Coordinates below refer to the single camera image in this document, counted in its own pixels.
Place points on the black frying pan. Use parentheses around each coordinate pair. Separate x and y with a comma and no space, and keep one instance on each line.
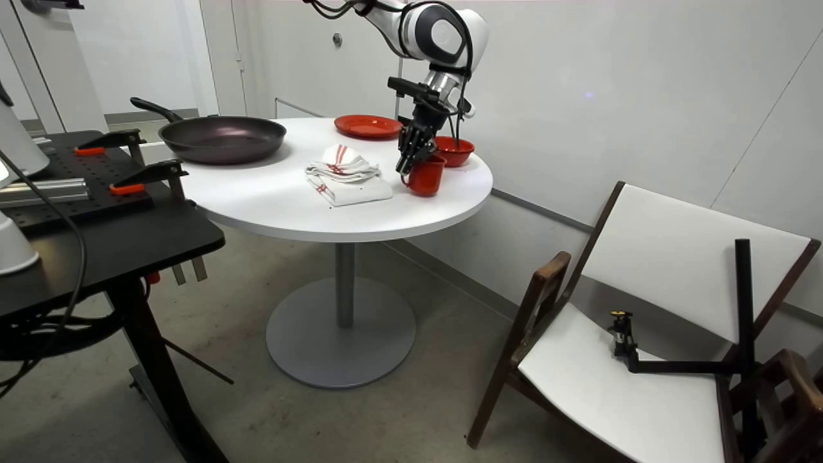
(222,140)

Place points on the aluminium rail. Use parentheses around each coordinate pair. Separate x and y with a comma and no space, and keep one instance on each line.
(48,192)

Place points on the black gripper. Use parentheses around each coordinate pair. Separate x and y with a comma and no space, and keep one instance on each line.
(433,106)

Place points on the black workbench table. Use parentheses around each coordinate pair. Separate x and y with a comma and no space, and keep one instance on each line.
(131,240)

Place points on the black camera stand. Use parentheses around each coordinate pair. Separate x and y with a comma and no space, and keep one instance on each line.
(744,343)

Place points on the grey round table pedestal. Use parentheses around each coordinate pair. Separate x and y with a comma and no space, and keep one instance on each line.
(342,336)

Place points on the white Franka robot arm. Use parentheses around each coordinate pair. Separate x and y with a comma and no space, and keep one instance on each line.
(439,30)

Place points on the wooden chair with white canvas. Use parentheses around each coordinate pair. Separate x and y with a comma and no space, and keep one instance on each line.
(671,266)

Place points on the red bowl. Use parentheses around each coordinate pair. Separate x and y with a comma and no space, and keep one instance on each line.
(456,154)

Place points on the dark wooden chair frame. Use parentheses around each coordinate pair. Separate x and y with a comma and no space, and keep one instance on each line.
(793,402)

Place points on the white red-striped cloth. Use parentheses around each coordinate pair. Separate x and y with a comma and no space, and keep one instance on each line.
(349,181)

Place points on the red plate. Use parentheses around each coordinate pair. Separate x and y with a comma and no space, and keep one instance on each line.
(369,127)

